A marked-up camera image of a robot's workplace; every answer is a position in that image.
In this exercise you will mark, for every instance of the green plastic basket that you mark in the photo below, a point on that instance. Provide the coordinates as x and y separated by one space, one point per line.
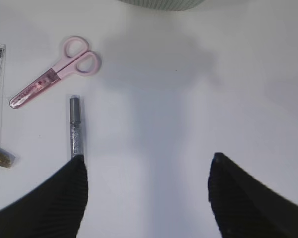
165 5

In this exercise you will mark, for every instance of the silver glitter pen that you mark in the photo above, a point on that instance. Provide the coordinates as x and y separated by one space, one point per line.
75 127

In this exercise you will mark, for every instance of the gold glitter pen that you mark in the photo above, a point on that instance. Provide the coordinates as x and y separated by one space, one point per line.
6 158

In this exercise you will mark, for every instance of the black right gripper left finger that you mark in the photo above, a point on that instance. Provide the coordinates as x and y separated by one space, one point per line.
54 209

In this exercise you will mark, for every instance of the pink scissors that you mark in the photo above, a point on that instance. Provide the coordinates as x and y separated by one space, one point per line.
66 66

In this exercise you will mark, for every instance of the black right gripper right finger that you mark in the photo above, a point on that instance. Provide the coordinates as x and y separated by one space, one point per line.
243 207

